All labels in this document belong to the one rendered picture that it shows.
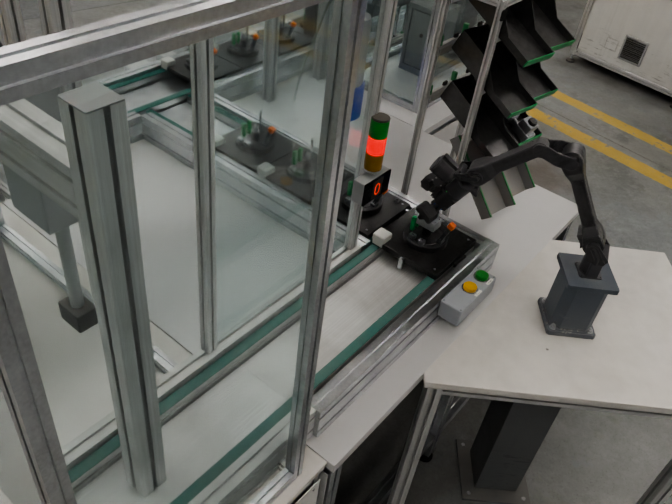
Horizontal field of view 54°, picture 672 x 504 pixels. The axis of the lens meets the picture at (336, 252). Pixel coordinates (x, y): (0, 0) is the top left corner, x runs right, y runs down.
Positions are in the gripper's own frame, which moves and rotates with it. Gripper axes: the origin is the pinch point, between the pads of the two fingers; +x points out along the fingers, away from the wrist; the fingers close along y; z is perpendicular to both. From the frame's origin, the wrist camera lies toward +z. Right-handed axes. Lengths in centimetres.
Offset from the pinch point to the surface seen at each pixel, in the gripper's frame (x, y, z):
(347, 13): -84, 85, 26
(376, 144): -17.8, 21.1, 22.2
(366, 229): 16.9, 10.0, 7.0
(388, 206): 18.3, -5.4, 9.0
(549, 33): -41, -44, 21
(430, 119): 45, -86, 31
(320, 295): -42, 83, 0
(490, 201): 1.0, -27.2, -9.9
